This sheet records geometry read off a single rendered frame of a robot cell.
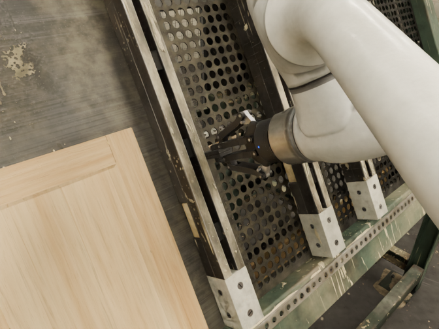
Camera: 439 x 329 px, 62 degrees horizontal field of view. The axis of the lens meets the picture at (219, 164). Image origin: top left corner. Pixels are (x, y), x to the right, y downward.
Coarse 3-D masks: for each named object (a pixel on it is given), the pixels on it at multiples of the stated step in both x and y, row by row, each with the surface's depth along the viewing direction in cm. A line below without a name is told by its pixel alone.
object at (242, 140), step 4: (240, 136) 69; (248, 136) 63; (252, 136) 63; (228, 140) 70; (232, 140) 68; (236, 140) 67; (240, 140) 65; (244, 140) 64; (248, 140) 63; (252, 140) 63; (220, 144) 71; (224, 144) 70; (228, 144) 69; (232, 144) 68; (236, 144) 67; (240, 144) 66; (220, 148) 72; (224, 148) 71
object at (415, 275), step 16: (208, 112) 233; (384, 160) 158; (272, 176) 181; (432, 224) 184; (272, 240) 117; (416, 240) 188; (432, 240) 187; (384, 256) 208; (400, 256) 199; (416, 256) 197; (416, 272) 189; (400, 288) 180; (416, 288) 198; (384, 304) 172; (368, 320) 165; (384, 320) 168
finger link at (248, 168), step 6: (240, 162) 71; (246, 162) 71; (228, 168) 72; (234, 168) 70; (240, 168) 69; (246, 168) 68; (252, 168) 66; (252, 174) 67; (258, 174) 66; (264, 174) 65; (270, 174) 66
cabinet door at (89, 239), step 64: (128, 128) 73; (0, 192) 59; (64, 192) 65; (128, 192) 71; (0, 256) 58; (64, 256) 64; (128, 256) 70; (0, 320) 57; (64, 320) 62; (128, 320) 69; (192, 320) 76
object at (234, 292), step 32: (128, 0) 69; (128, 32) 71; (160, 32) 73; (128, 64) 75; (160, 64) 73; (160, 96) 71; (160, 128) 74; (192, 128) 75; (192, 160) 76; (192, 192) 73; (224, 224) 77; (224, 256) 76; (224, 288) 77; (224, 320) 82; (256, 320) 79
